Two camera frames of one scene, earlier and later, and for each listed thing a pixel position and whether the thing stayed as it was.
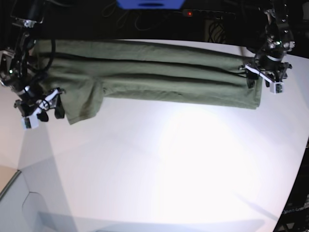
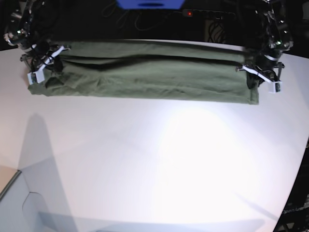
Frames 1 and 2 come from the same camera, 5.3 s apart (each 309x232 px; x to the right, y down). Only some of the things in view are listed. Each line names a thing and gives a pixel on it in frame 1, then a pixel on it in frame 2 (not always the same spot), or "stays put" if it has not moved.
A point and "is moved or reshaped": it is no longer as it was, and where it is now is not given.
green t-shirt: x=85 y=73 is moved or reshaped
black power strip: x=209 y=14 stays put
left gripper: x=31 y=105 -> x=43 y=55
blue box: x=151 y=5 stays put
